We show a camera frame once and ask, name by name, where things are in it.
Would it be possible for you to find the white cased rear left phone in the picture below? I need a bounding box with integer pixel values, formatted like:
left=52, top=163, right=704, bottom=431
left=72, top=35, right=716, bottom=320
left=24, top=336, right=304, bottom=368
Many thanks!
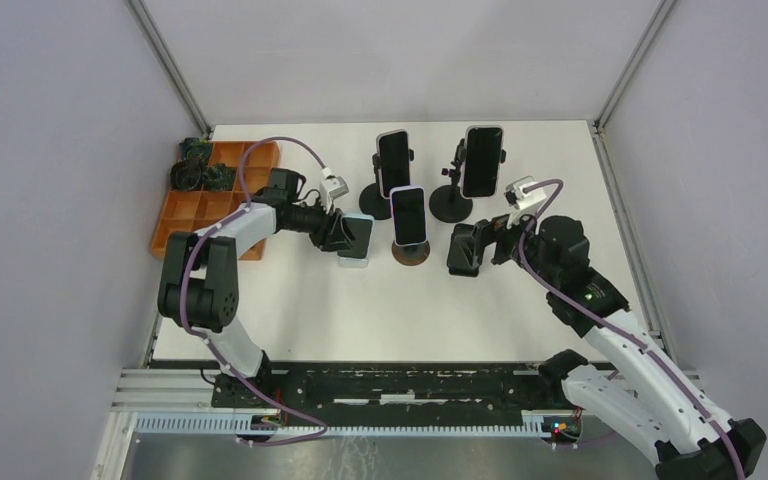
left=376, top=130, right=411, bottom=198

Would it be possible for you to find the brown round base stand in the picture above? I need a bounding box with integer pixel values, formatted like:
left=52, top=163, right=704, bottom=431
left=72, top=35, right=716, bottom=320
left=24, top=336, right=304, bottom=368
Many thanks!
left=391, top=241, right=431, bottom=266

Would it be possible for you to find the silver white phone stand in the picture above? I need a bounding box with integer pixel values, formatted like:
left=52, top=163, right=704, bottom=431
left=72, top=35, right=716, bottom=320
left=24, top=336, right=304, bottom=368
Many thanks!
left=338, top=256, right=369, bottom=269

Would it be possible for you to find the white slotted cable duct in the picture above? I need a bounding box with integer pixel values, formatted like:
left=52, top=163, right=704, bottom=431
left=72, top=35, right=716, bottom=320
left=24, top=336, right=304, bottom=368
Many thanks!
left=133, top=413, right=584, bottom=439

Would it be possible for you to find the white cased phone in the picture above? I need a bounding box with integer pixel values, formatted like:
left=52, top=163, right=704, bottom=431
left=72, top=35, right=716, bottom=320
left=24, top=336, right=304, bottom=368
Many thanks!
left=462, top=126, right=503, bottom=198
left=376, top=130, right=411, bottom=198

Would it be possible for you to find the green bundle at corner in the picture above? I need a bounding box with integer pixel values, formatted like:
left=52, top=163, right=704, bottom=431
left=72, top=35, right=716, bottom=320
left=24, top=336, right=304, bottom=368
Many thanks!
left=178, top=137, right=213, bottom=164

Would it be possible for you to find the orange compartment tray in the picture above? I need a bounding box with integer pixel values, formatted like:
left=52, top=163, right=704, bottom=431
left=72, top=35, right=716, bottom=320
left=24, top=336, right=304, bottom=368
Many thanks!
left=149, top=141, right=280, bottom=259

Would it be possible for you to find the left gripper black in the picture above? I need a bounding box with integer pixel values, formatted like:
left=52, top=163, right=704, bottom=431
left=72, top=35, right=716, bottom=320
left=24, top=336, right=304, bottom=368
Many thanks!
left=283, top=195, right=354, bottom=253

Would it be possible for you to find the light blue cased phone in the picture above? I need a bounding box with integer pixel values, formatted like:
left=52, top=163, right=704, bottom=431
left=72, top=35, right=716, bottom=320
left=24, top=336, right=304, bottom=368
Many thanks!
left=337, top=213, right=375, bottom=264

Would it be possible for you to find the green patterned cable bundle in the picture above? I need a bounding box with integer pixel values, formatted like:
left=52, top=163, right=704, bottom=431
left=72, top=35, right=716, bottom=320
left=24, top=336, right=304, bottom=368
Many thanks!
left=202, top=162, right=238, bottom=192

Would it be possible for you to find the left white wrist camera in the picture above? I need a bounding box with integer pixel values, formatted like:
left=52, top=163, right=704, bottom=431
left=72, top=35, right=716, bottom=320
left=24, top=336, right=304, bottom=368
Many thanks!
left=319, top=167, right=349, bottom=204

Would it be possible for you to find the dark coiled cable bundle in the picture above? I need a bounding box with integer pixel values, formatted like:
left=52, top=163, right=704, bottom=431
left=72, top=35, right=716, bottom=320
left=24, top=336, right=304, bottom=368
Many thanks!
left=170, top=158, right=204, bottom=192

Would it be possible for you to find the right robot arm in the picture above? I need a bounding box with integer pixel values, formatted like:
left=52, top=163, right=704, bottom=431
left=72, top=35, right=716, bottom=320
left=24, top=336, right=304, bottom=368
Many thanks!
left=447, top=216, right=767, bottom=479

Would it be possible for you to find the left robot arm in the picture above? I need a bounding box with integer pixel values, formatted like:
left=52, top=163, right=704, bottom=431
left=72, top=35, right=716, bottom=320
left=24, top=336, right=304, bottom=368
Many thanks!
left=157, top=168, right=355, bottom=408

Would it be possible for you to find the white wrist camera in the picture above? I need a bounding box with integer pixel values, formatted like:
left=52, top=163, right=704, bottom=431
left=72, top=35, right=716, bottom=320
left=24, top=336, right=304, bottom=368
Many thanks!
left=319, top=167, right=349, bottom=204
left=504, top=176, right=541, bottom=211

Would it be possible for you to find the black rear right stand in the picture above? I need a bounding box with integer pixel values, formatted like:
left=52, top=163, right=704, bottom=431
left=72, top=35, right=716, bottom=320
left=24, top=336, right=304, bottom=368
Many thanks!
left=429, top=139, right=506, bottom=223

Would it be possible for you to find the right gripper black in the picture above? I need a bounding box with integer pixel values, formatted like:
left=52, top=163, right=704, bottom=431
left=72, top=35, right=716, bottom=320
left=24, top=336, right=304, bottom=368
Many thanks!
left=454, top=202, right=558, bottom=289

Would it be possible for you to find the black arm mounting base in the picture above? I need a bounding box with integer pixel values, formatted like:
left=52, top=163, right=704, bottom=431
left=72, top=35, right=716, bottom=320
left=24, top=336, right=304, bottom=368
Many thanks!
left=211, top=361, right=575, bottom=431

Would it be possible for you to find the black rear left stand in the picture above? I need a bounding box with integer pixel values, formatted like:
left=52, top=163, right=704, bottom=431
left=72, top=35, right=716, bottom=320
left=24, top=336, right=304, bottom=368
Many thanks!
left=358, top=148, right=415, bottom=220

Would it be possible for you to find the black phone on stand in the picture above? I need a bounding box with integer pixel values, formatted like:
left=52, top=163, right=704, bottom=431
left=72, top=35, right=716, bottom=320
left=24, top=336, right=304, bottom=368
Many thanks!
left=446, top=223, right=487, bottom=277

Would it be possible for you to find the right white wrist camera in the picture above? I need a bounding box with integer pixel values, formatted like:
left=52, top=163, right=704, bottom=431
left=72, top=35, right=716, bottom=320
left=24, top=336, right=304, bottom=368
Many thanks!
left=504, top=176, right=541, bottom=211

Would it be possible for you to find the lilac cased phone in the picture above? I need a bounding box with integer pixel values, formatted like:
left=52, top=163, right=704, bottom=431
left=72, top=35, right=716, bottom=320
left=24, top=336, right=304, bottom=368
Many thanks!
left=390, top=185, right=427, bottom=247

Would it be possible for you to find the white cased rear right phone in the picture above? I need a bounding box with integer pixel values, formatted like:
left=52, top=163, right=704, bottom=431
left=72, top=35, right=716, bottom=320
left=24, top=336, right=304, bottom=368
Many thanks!
left=462, top=126, right=503, bottom=198

